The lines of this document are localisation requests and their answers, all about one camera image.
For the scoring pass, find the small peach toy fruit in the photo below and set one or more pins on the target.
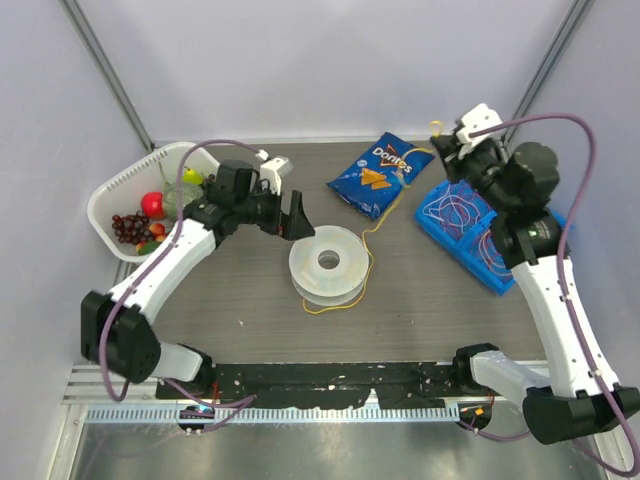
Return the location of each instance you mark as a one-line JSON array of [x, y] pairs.
[[157, 232]]

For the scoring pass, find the yellow green toy pear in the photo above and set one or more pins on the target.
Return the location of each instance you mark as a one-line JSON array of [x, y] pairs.
[[192, 176]]

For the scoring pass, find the aluminium corner post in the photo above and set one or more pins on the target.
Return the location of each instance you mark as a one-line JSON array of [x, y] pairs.
[[86, 33], [569, 26]]

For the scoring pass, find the blue plastic cable bin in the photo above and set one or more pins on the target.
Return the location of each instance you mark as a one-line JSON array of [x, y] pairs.
[[455, 216]]

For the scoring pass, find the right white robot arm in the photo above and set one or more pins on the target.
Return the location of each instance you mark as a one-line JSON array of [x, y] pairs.
[[579, 395]]

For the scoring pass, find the aluminium corner post left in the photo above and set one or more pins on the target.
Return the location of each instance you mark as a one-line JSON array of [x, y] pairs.
[[86, 33]]

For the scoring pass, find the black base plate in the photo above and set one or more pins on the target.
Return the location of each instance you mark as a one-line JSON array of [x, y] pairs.
[[397, 385]]

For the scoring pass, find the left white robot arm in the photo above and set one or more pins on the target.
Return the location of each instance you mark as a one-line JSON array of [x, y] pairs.
[[116, 327]]

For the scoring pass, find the purple toy grape bunch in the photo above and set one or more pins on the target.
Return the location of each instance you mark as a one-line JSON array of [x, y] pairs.
[[132, 228]]

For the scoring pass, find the white slotted cable duct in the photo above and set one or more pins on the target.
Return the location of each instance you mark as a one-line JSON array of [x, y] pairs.
[[191, 414]]

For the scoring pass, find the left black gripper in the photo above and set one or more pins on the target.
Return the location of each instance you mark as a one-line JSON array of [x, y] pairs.
[[292, 226]]

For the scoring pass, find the red toy apple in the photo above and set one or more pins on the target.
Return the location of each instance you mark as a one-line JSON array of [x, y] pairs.
[[152, 205]]

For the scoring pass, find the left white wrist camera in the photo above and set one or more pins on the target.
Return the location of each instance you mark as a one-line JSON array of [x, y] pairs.
[[272, 172]]

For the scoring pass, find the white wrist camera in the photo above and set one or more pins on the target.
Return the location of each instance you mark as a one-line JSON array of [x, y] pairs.
[[467, 131], [272, 172]]

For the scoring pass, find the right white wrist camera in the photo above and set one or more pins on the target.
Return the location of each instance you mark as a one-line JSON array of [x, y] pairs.
[[467, 131]]

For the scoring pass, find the translucent white spool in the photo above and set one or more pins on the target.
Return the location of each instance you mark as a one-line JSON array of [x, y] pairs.
[[329, 269]]

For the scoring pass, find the blue Doritos chip bag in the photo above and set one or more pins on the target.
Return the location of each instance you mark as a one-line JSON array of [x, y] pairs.
[[377, 177]]

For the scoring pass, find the white plastic fruit basket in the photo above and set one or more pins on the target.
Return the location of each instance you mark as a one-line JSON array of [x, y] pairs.
[[122, 194]]

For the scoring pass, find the aluminium corner post right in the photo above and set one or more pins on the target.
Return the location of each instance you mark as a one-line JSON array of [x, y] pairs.
[[569, 26]]

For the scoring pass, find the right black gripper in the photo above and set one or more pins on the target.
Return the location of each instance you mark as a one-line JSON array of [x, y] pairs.
[[448, 146]]

